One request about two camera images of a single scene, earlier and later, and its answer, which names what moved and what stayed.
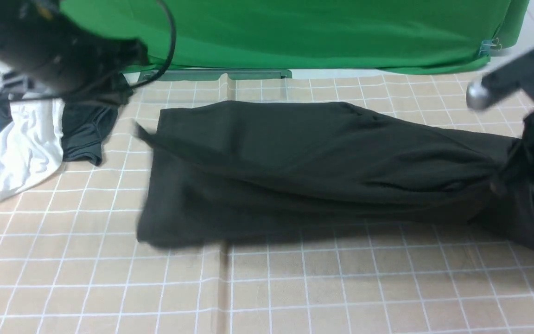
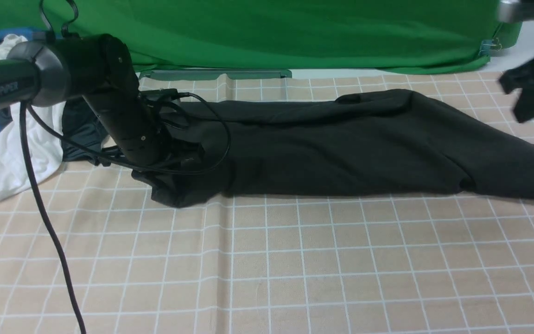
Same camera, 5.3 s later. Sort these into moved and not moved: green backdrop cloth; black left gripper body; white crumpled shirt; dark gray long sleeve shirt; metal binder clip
Moved: dark gray long sleeve shirt; black left gripper body
Not moved: white crumpled shirt; metal binder clip; green backdrop cloth
